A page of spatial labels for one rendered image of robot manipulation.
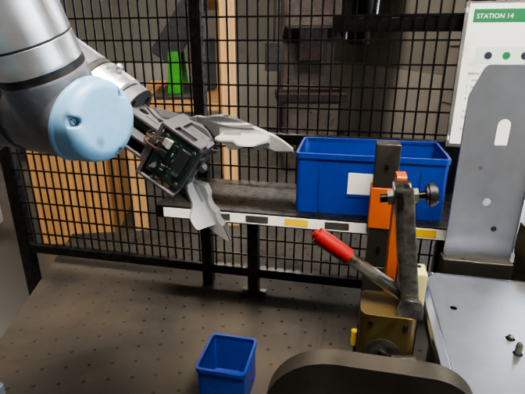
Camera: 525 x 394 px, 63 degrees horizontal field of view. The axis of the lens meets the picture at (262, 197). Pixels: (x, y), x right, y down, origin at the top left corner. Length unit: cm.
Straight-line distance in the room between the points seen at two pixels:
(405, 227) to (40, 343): 92
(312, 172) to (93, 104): 58
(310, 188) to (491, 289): 38
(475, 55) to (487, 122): 30
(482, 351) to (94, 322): 90
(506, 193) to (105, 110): 67
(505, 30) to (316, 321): 79
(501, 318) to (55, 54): 65
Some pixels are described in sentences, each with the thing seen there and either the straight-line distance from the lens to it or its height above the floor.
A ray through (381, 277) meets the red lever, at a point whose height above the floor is 109.
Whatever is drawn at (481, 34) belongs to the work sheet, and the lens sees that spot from 108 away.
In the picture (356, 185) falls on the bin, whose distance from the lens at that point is 90.
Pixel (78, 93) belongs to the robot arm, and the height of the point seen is 133.
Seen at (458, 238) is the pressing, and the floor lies 104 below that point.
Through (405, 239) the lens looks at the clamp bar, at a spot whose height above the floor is 115.
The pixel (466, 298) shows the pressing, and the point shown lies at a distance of 75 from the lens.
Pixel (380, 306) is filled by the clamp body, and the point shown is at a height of 105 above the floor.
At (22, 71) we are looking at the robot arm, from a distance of 40.
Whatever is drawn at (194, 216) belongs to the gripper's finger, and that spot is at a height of 117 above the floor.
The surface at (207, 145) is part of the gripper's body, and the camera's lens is 49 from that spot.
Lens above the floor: 137
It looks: 20 degrees down
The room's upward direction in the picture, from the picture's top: straight up
